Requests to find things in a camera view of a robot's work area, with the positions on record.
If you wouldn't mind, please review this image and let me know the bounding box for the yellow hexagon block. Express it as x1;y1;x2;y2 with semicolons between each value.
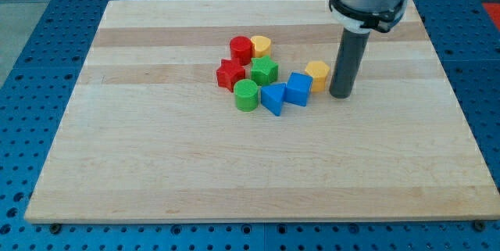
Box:
305;61;330;92

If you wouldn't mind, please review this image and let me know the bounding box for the yellow heart block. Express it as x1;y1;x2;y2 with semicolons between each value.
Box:
250;35;272;58

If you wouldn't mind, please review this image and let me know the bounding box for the green cylinder block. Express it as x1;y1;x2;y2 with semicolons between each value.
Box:
234;79;259;112

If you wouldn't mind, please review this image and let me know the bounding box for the blue triangle block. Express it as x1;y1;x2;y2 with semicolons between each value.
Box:
261;83;286;117

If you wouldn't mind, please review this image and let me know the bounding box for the green star block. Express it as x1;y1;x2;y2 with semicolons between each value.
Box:
251;56;278;86

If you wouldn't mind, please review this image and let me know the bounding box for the red star block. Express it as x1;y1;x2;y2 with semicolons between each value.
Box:
216;59;246;92

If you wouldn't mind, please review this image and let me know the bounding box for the blue cube block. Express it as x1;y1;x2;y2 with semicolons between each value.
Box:
284;72;313;106

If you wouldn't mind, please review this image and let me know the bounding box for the red cylinder block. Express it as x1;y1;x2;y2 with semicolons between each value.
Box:
229;36;253;66

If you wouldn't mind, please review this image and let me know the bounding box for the wooden board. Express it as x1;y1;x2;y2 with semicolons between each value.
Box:
25;0;499;224

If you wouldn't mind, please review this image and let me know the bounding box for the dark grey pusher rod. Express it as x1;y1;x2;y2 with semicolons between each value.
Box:
329;28;370;99

